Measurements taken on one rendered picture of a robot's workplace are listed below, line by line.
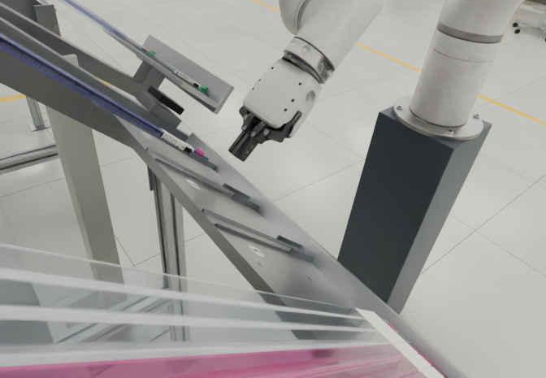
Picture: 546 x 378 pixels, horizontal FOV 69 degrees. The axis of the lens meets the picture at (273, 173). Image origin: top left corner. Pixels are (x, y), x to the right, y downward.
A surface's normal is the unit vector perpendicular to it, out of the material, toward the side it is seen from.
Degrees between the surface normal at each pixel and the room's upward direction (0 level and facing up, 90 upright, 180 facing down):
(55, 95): 90
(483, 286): 0
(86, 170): 90
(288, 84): 46
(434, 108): 90
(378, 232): 90
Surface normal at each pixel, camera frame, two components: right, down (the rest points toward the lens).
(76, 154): 0.65, 0.50
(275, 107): -0.48, -0.26
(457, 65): -0.40, 0.51
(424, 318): 0.09, -0.80
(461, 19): -0.72, 0.36
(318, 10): -0.62, -0.45
